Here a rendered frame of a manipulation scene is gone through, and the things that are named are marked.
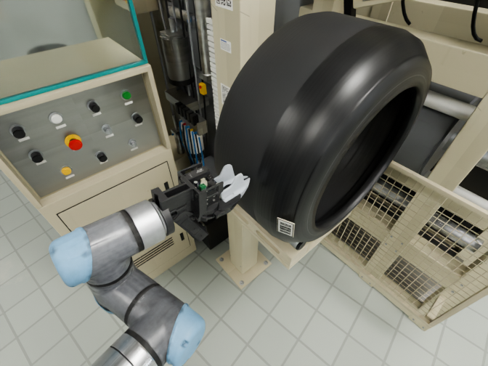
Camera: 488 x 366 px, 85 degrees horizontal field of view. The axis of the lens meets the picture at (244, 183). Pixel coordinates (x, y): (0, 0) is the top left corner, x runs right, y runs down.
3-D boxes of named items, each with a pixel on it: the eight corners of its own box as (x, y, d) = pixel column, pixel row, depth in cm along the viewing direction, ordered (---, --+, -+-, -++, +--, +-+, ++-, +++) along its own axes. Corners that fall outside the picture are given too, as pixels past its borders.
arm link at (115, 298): (131, 338, 45) (115, 308, 38) (90, 301, 49) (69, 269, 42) (165, 301, 50) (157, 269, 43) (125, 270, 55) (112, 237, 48)
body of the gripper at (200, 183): (227, 181, 47) (165, 211, 40) (225, 213, 53) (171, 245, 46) (203, 160, 51) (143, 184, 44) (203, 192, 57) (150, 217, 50)
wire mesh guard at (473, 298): (287, 211, 170) (305, 116, 120) (289, 210, 171) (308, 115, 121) (430, 328, 123) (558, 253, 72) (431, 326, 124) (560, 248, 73)
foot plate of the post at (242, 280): (216, 260, 179) (215, 258, 178) (245, 237, 191) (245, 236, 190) (241, 290, 165) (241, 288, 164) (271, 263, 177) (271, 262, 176)
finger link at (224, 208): (245, 197, 53) (209, 218, 48) (245, 203, 54) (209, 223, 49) (231, 185, 55) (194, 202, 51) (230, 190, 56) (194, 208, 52)
